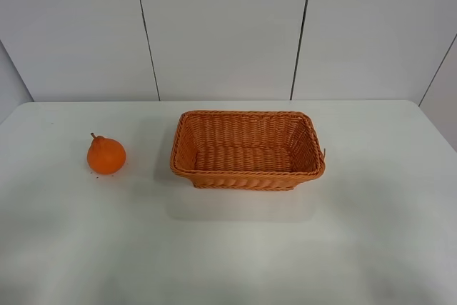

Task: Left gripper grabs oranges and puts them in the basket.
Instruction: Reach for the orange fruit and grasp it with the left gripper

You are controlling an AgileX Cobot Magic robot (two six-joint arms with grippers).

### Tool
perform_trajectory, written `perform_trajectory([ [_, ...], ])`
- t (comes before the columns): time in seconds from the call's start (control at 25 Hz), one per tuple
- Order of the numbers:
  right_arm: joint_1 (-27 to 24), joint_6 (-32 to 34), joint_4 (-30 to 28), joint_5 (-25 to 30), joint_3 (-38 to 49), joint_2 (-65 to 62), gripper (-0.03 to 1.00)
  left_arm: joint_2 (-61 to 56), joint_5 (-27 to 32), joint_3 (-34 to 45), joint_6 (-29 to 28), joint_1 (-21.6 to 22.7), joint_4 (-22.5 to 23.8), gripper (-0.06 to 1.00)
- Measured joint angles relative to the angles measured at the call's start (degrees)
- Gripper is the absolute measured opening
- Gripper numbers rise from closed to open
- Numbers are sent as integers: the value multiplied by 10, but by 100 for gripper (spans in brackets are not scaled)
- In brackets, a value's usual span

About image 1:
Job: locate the orange wicker basket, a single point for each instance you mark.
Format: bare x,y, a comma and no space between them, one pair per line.
254,150

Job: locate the orange with stem knob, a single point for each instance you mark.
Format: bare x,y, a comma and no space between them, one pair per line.
105,156

